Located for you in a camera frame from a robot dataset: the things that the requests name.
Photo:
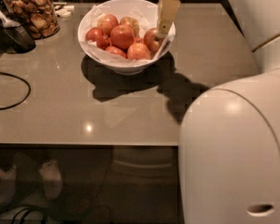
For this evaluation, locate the white items on table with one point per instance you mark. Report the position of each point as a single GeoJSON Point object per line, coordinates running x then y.
{"type": "Point", "coordinates": [64, 11]}

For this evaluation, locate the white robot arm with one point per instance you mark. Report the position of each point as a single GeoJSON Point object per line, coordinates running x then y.
{"type": "Point", "coordinates": [229, 148]}

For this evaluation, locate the white ceramic bowl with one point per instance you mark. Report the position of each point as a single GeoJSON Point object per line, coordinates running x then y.
{"type": "Point", "coordinates": [127, 66]}

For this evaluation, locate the left white shoe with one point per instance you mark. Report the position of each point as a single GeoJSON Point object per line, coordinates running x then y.
{"type": "Point", "coordinates": [7, 185]}

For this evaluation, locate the large red apple centre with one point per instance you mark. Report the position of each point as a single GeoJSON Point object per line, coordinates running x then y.
{"type": "Point", "coordinates": [122, 36]}

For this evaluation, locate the black round appliance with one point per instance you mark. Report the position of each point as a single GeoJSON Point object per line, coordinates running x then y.
{"type": "Point", "coordinates": [19, 39]}

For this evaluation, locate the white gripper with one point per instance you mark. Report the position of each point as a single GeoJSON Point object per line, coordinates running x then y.
{"type": "Point", "coordinates": [168, 10]}

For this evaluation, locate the small red apple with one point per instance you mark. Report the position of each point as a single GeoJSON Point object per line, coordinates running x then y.
{"type": "Point", "coordinates": [138, 40]}
{"type": "Point", "coordinates": [103, 42]}

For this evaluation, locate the right white shoe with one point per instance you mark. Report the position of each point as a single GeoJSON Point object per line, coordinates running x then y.
{"type": "Point", "coordinates": [52, 179]}

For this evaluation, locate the small red apple left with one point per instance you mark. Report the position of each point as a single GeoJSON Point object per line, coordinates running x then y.
{"type": "Point", "coordinates": [103, 42]}

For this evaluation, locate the white shoe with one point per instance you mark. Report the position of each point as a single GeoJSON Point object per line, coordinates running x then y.
{"type": "Point", "coordinates": [7, 185]}
{"type": "Point", "coordinates": [52, 179]}

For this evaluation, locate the small red apple behind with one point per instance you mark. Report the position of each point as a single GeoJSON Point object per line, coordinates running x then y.
{"type": "Point", "coordinates": [138, 40]}

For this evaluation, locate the glass jar of dried chips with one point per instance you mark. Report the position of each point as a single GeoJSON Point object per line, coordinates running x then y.
{"type": "Point", "coordinates": [39, 16]}

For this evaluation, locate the white spoon handle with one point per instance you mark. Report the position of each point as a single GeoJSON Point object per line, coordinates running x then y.
{"type": "Point", "coordinates": [8, 23]}

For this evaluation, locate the yellowish apple at back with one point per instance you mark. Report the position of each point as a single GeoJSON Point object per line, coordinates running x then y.
{"type": "Point", "coordinates": [132, 22]}

